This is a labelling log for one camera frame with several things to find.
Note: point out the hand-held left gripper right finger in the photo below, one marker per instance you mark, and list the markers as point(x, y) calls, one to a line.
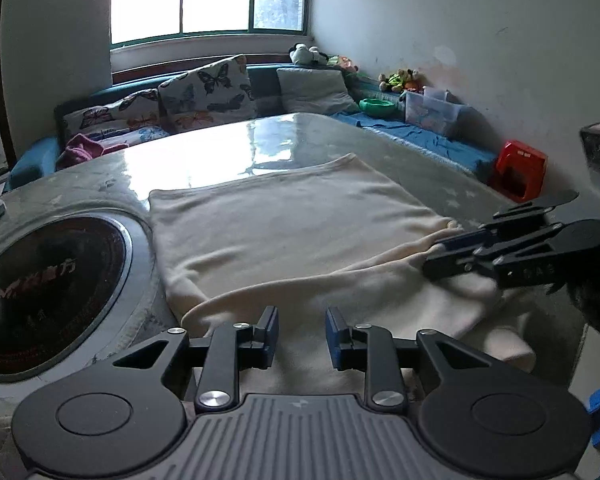
point(334, 335)

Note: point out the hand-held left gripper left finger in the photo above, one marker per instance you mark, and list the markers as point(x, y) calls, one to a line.
point(271, 332)

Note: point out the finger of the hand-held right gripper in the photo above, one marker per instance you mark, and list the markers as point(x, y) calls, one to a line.
point(447, 266)
point(460, 243)

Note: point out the cream knit sweater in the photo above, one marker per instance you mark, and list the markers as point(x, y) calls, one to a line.
point(290, 230)

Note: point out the red plastic stool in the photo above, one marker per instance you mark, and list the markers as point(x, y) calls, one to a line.
point(520, 167)

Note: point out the blue blanket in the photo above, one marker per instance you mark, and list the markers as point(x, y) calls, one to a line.
point(430, 142)

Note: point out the clear plastic storage box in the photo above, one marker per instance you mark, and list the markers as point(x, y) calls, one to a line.
point(432, 112)

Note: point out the green bowl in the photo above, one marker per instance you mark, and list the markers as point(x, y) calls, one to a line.
point(376, 106)

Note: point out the yellow and green plush toys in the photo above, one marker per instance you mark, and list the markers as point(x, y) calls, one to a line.
point(400, 80)

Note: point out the grey pillow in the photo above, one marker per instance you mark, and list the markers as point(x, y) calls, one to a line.
point(312, 90)

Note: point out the pink and green plush toy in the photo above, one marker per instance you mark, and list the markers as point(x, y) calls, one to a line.
point(344, 63)

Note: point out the round black built-in cooktop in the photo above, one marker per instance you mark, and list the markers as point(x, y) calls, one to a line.
point(50, 290)

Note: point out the black and white plush toy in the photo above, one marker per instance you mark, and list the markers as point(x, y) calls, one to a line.
point(305, 55)

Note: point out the large butterfly print pillow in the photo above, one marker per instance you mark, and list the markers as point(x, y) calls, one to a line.
point(210, 95)

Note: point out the blue corner sofa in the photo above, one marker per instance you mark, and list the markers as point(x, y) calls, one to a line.
point(265, 80)

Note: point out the pink cloth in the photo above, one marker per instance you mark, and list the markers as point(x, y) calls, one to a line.
point(82, 152)

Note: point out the flat butterfly print pillow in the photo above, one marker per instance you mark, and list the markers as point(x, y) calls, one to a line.
point(120, 116)

